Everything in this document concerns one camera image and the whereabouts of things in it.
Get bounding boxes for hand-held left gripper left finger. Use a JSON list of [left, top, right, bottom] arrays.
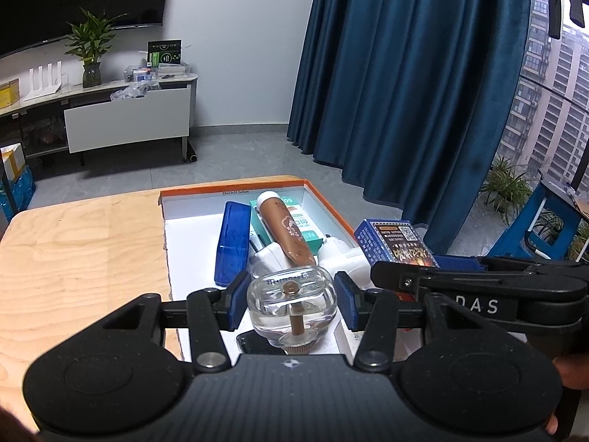
[[103, 271, 253, 373]]

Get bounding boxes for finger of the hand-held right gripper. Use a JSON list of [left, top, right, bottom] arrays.
[[370, 262, 431, 296], [433, 255, 576, 271]]

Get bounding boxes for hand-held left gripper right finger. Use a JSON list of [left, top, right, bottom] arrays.
[[334, 271, 493, 373]]

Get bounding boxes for dark printed card box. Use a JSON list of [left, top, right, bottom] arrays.
[[353, 218, 440, 270]]

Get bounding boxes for clear glass bottle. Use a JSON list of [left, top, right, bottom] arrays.
[[246, 267, 340, 356]]

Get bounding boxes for small black device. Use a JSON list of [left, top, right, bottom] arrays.
[[236, 329, 279, 356]]

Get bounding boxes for white mosquito repellent heater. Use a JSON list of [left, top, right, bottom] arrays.
[[317, 235, 373, 269]]

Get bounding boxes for blue plastic box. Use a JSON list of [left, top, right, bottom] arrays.
[[214, 200, 253, 287]]

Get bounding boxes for white box with orange rim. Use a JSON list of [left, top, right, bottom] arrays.
[[159, 179, 415, 362]]

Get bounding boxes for green white bandage box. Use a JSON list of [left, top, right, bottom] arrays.
[[248, 196, 325, 255]]

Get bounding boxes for rose gold tube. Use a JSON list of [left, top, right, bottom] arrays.
[[255, 191, 318, 268]]

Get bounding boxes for person's right hand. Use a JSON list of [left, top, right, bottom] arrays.
[[545, 354, 589, 436]]

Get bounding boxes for blue stool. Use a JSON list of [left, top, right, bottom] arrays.
[[488, 180, 589, 263]]

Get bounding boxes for balcony potted plant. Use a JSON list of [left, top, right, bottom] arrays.
[[534, 211, 589, 259], [479, 154, 537, 226]]

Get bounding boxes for blue curtain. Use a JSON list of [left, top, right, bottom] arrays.
[[288, 0, 537, 256]]

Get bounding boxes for white television cabinet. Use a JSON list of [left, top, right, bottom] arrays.
[[0, 71, 200, 166]]

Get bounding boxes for clear plastic bag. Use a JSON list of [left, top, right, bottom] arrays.
[[110, 84, 148, 101]]

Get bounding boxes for blue bottle pack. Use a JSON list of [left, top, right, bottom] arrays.
[[0, 163, 36, 222]]

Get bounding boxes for clear plastic case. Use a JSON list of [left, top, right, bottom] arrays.
[[123, 62, 189, 81]]

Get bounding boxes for green black box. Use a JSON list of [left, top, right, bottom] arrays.
[[147, 38, 183, 67]]

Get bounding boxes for taped white carton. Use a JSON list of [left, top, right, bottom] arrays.
[[0, 143, 26, 182]]

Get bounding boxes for potted plant in dark vase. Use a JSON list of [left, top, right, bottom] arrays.
[[64, 8, 127, 88]]

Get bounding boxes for dark hanging clothes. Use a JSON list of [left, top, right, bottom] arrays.
[[534, 0, 589, 40]]

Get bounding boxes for white router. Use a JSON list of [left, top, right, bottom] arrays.
[[23, 62, 64, 102]]

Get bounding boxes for yellow box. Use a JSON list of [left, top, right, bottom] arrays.
[[0, 78, 21, 109]]

